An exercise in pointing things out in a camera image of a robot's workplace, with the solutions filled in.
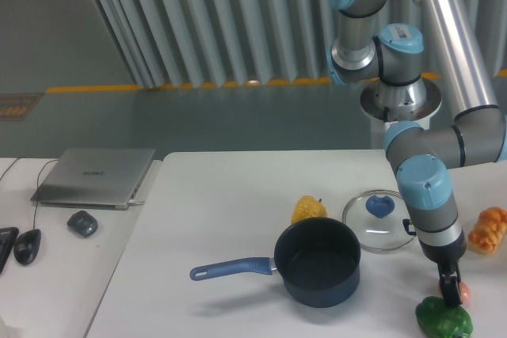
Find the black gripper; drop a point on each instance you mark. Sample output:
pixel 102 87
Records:
pixel 447 257

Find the brown egg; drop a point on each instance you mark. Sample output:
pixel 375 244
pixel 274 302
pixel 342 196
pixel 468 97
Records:
pixel 465 293

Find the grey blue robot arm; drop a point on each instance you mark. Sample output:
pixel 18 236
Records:
pixel 421 159

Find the green bell pepper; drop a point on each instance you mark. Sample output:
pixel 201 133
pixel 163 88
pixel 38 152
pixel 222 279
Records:
pixel 438 320

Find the orange braided bread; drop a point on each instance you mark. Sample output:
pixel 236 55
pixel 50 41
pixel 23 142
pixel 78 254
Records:
pixel 488 231

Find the glass pot lid blue knob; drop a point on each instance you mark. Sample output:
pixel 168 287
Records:
pixel 380 220

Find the dark blue saucepan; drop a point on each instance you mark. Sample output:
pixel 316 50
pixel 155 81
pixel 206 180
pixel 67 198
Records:
pixel 317 258

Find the yellow bell pepper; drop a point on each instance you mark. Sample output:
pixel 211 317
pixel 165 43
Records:
pixel 308 207

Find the silver laptop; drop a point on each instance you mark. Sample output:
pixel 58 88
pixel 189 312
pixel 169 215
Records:
pixel 99 178

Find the white folding partition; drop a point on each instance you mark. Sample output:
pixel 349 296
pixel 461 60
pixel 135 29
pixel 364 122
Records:
pixel 222 41

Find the black computer mouse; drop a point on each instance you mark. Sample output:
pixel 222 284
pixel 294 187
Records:
pixel 27 246

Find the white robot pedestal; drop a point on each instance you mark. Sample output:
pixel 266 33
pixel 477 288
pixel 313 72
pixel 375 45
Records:
pixel 385 105

